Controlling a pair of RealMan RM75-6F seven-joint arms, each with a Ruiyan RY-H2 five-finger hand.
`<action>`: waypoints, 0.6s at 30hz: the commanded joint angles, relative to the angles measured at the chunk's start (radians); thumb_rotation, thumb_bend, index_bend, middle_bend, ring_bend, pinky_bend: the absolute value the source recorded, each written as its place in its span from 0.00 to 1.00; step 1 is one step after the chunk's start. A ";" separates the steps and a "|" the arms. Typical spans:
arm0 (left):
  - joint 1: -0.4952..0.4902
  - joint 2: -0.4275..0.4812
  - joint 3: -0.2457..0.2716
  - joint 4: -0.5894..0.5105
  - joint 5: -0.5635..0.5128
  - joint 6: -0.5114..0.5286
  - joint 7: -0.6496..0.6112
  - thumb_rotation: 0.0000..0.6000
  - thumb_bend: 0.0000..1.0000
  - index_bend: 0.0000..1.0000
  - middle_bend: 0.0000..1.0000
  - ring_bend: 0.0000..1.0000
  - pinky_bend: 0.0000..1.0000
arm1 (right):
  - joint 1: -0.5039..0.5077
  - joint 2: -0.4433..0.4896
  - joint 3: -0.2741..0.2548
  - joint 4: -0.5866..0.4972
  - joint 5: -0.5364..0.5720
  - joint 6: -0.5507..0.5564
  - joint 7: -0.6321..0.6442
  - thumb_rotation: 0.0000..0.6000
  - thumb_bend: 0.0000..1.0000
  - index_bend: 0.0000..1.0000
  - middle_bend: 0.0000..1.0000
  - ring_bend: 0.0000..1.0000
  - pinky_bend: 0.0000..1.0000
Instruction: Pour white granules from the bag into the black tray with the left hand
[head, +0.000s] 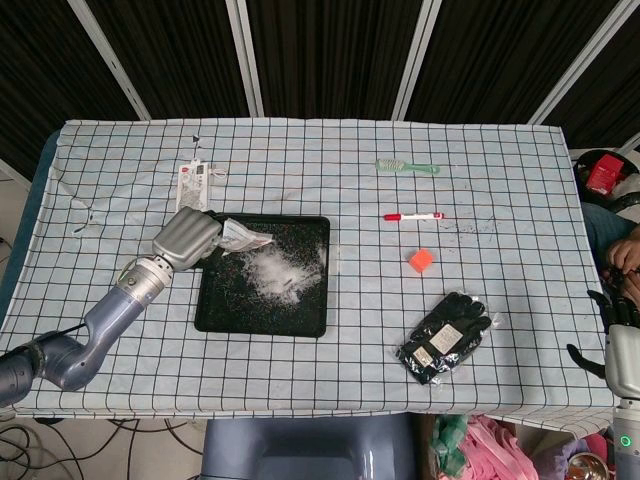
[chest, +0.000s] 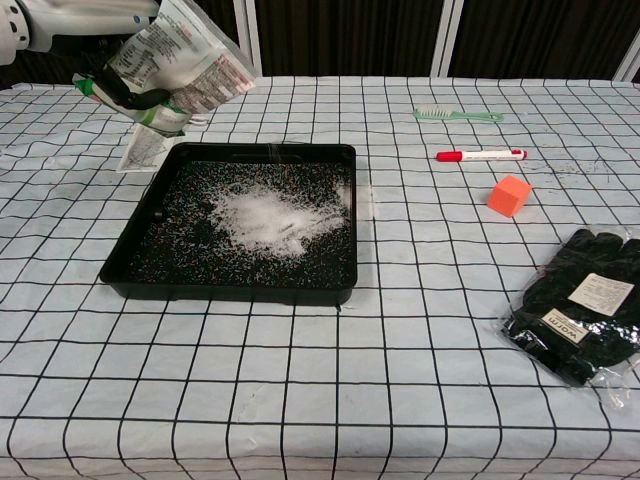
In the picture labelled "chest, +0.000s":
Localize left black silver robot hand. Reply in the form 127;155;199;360
22;0;171;112

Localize clear printed plastic food bag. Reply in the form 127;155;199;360
72;0;257;139

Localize black square tray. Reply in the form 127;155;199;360
98;142;359;306

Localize white powder pile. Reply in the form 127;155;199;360
212;182;351;259

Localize green plastic brush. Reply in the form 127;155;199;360
412;103;505;124

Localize red white marker pen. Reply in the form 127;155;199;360
435;148;529;164

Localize light blue checkered tablecloth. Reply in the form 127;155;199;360
0;74;640;480

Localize orange foam cube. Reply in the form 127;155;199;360
486;174;533;220

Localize black gloves in plastic pack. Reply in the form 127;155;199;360
501;227;640;409

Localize white partition frame post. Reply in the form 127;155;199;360
612;39;640;84
233;0;264;79
429;0;465;78

